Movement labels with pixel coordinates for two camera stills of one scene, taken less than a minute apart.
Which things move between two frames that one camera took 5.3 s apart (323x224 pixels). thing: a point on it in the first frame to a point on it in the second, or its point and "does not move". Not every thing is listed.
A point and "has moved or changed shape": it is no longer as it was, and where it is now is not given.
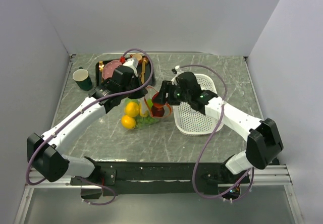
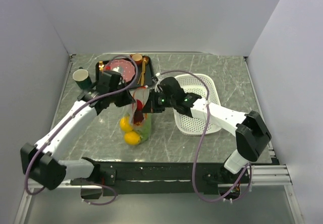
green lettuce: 141,122 to 144,133
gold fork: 101,65 does not move
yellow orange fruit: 132,109 to 132,138
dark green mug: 81,76 does not move
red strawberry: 158,105 has moved or changed shape
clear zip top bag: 139,113 has moved or changed shape
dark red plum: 157,112 has moved or changed shape
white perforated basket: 189,121 does not move
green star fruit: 150,103 has moved or changed shape
